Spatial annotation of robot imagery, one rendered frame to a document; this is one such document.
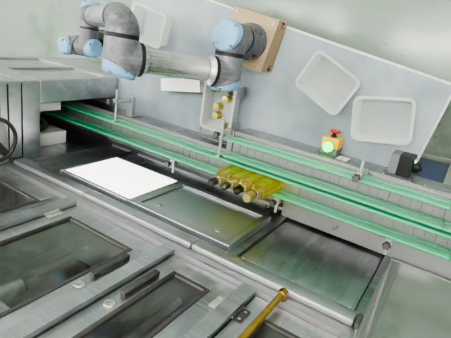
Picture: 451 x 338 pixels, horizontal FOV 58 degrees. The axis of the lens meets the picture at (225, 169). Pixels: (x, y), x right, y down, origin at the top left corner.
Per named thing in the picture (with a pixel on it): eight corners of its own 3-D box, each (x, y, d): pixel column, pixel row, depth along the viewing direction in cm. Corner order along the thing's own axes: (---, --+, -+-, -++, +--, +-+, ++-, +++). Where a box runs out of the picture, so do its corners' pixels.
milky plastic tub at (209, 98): (209, 124, 203) (198, 127, 195) (215, 79, 195) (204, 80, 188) (238, 133, 195) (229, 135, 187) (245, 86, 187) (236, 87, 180)
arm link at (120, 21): (113, -6, 127) (74, -2, 165) (111, 31, 130) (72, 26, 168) (148, 3, 133) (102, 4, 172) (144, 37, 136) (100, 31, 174)
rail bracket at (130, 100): (135, 117, 224) (103, 121, 205) (137, 86, 218) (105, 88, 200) (141, 119, 222) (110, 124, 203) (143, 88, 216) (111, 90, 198)
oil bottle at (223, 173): (237, 172, 185) (211, 184, 167) (239, 161, 183) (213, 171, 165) (247, 176, 182) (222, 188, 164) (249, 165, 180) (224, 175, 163)
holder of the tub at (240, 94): (208, 135, 205) (198, 137, 198) (215, 80, 196) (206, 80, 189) (237, 143, 197) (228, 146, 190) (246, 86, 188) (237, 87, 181)
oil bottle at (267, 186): (271, 184, 176) (247, 197, 159) (274, 172, 175) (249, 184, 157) (282, 188, 174) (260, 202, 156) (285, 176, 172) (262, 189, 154)
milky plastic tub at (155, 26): (145, 3, 210) (133, 1, 203) (178, 16, 201) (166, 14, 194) (138, 37, 217) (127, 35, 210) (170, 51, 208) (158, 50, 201)
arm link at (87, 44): (90, 29, 162) (72, 26, 167) (88, 58, 165) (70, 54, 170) (105, 32, 169) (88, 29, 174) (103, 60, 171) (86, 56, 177)
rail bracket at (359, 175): (358, 172, 156) (349, 180, 145) (364, 153, 153) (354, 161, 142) (369, 175, 154) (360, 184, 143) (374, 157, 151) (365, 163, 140)
